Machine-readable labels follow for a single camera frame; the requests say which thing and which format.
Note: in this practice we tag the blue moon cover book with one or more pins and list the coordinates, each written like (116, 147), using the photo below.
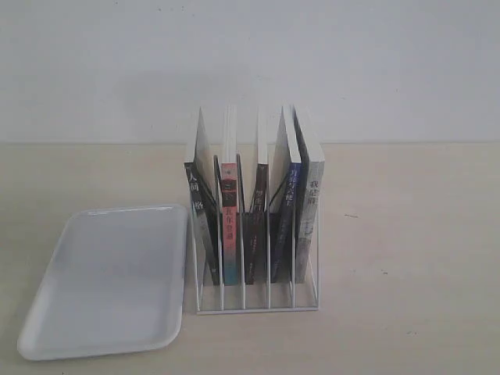
(283, 185)

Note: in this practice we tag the white wire book rack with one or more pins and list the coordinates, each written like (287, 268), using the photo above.
(284, 295)

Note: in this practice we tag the white plastic tray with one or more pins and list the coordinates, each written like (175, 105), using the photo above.
(114, 284)

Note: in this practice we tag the red teal spine book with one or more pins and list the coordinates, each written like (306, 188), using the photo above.
(228, 185)

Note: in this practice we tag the white cat cover book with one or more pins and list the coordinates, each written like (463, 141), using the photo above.
(309, 185)

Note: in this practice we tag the black grey book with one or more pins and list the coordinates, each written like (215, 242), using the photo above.
(198, 164)

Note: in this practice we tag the dark brown spine book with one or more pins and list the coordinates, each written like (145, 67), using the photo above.
(254, 226)

